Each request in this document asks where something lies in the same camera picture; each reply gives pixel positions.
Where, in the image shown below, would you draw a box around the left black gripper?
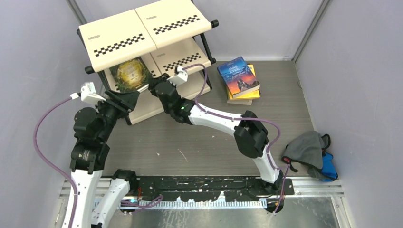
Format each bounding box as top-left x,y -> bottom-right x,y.
96,89 -> 140,141

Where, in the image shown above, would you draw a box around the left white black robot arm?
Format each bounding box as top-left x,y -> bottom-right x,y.
62,90 -> 140,228

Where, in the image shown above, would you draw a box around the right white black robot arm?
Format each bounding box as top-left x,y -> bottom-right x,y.
148,74 -> 284,195

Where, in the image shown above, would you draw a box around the aluminium rail frame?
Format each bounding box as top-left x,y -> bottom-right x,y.
55,172 -> 351,228

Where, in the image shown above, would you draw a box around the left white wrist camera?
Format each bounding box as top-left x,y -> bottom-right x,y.
70,82 -> 106,105

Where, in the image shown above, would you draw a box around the grey cloth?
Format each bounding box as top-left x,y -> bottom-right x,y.
281,131 -> 331,180

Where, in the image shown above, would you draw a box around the blue Jane Eyre book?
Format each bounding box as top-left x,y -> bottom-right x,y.
217,57 -> 260,98

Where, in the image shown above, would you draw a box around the cream three-tier shelf rack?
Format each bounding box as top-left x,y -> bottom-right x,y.
77,0 -> 219,125

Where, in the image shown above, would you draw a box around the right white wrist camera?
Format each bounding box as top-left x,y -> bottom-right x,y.
167,66 -> 188,86

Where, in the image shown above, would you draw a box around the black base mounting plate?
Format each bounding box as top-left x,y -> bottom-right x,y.
119,176 -> 295,213

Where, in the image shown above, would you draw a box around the red black scissors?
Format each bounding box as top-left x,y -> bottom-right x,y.
281,157 -> 298,172

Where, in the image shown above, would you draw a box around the green gold cover book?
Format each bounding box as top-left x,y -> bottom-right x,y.
109,57 -> 152,93

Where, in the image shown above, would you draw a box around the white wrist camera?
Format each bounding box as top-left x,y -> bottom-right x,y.
167,66 -> 188,86
70,82 -> 106,105

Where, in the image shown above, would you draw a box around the yellow book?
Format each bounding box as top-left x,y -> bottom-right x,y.
227,64 -> 260,99

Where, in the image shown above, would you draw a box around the blue cloth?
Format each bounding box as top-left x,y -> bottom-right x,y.
320,152 -> 338,182

